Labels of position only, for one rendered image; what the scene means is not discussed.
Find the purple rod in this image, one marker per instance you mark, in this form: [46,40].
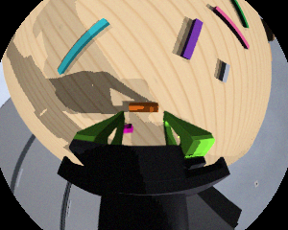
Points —
[192,39]

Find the small magenta block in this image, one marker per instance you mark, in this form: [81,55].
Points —
[128,128]

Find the green rod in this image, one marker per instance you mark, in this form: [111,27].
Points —
[240,12]

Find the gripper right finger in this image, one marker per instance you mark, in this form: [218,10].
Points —
[194,141]

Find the orange rod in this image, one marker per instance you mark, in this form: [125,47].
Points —
[143,107]

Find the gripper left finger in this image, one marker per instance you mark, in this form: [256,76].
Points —
[100,132]

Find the grey rod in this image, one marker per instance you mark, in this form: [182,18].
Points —
[224,72]

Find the pink rod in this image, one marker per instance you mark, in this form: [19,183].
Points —
[233,27]

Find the turquoise rod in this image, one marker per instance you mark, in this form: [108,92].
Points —
[98,27]

